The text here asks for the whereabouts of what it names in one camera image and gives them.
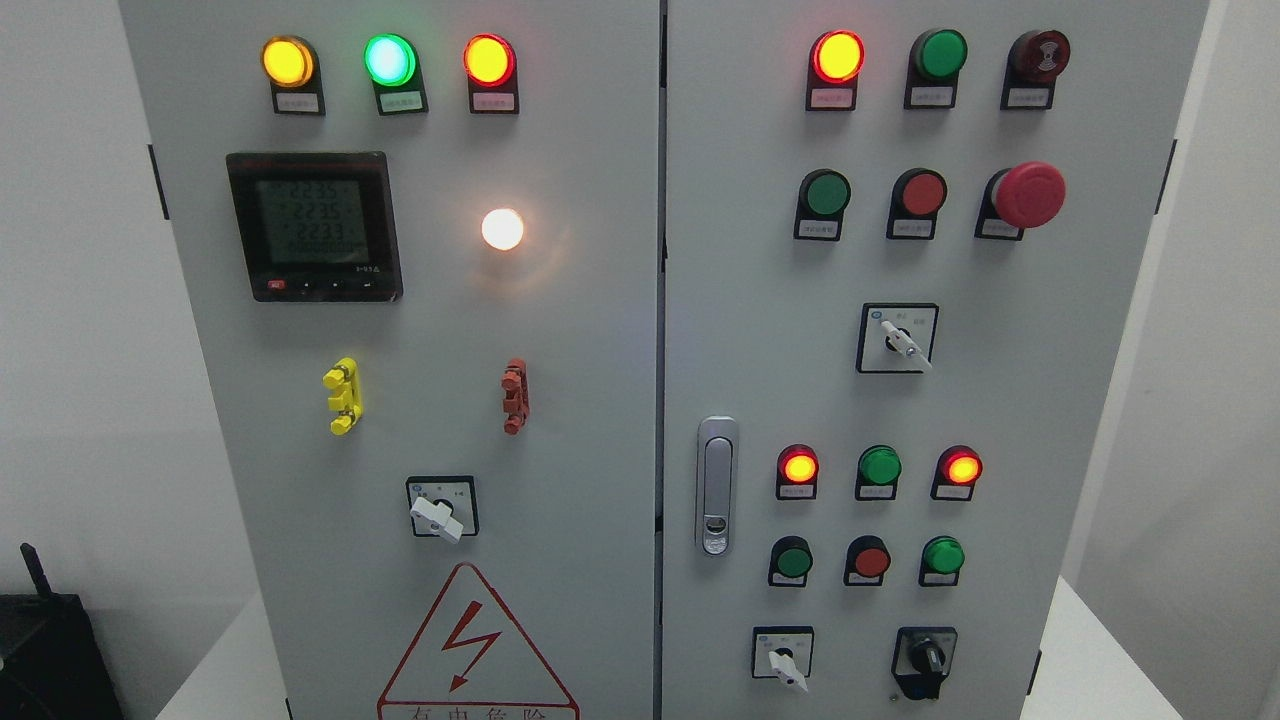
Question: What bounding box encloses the black rotary knob switch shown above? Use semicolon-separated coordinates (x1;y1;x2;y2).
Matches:
891;626;957;701

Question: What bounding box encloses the red terminal block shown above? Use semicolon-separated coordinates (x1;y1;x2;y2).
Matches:
500;357;530;436

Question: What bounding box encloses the lit red light lower left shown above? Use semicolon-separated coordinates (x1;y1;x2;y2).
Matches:
774;445;820;501

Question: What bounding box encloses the white lit indicator light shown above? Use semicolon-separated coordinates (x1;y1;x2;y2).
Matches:
480;208;526;252

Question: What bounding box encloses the green push button upper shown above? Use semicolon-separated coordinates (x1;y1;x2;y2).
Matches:
794;168;851;242

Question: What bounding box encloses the green push button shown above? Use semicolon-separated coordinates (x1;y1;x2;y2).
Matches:
918;536;966;588
767;536;814;588
794;168;851;242

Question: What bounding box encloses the green push button lower left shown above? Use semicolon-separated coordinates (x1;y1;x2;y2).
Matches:
767;536;814;588

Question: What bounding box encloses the left grey cabinet door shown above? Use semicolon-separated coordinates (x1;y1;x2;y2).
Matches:
120;1;660;719

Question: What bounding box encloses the grey cabinet door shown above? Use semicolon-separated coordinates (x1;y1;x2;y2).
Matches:
660;1;1210;719
120;1;660;719

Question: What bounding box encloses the green light lower middle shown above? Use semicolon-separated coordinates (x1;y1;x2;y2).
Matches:
855;445;902;501

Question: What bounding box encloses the right grey cabinet door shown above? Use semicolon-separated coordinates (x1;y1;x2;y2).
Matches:
660;1;1210;719

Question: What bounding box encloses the yellow terminal block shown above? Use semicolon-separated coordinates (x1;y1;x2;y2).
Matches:
323;357;364;436

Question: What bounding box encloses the red push button lower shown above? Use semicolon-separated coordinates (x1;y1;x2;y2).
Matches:
844;536;892;587

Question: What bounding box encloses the red push button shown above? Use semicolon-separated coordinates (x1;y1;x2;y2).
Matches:
884;167;948;241
844;536;892;587

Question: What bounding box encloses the red push button upper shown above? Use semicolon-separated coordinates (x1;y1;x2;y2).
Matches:
884;167;948;241

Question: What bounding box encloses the lit red indicator light left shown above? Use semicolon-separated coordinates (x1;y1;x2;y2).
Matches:
462;33;520;115

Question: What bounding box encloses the lit red light lower right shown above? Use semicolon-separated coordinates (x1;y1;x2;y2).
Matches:
931;445;984;502

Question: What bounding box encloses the red electrical warning triangle sticker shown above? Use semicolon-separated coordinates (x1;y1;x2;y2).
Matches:
376;562;580;719

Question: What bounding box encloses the black digital power meter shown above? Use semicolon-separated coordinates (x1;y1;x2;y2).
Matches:
227;151;403;304

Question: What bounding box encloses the green push button lower right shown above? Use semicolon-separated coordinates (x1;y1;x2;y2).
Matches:
918;536;966;588

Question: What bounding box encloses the lit red light top right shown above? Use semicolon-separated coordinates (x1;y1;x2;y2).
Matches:
805;29;865;111

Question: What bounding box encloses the lit green indicator light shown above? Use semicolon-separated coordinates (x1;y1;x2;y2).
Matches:
364;33;429;117

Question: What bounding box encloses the green light top right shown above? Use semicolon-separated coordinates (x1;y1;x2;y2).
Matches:
902;28;968;110

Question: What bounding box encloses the red emergency stop mushroom button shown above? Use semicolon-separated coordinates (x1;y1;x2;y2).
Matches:
974;161;1068;241

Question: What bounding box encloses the yellow indicator light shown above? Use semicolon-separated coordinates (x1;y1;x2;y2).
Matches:
260;35;326;117

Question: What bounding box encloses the dark red buzzer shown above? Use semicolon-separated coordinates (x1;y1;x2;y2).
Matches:
1000;29;1071;111

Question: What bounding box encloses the black device with antenna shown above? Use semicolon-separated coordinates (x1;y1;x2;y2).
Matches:
1;543;124;719

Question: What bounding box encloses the silver door handle lock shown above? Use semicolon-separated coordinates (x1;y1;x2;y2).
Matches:
694;416;739;557

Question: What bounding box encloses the white selector switch left door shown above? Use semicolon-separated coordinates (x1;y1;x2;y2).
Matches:
404;475;480;544

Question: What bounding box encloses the white selector switch upper right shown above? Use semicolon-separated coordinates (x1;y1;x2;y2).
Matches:
856;302;940;374

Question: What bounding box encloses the white selector switch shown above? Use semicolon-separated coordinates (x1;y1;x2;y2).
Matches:
856;302;940;374
751;625;817;693

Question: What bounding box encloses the white selector switch bottom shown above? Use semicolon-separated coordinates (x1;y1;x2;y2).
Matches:
751;625;817;693

